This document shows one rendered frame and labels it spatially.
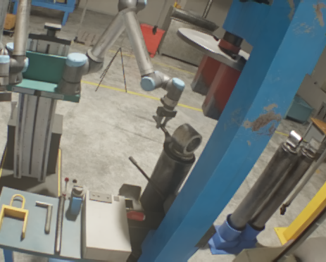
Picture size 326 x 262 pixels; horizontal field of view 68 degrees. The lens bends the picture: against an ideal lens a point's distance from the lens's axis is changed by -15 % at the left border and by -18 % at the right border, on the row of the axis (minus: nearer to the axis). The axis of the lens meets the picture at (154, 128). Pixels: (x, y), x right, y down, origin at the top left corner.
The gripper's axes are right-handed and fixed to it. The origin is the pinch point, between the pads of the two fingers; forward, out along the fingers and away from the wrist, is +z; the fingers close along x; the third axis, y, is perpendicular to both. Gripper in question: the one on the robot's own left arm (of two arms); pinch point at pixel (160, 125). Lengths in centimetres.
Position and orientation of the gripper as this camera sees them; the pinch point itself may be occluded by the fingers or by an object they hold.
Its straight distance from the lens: 192.6
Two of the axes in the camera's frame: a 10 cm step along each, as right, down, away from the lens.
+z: -3.4, 8.1, 4.8
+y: 4.2, 5.8, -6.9
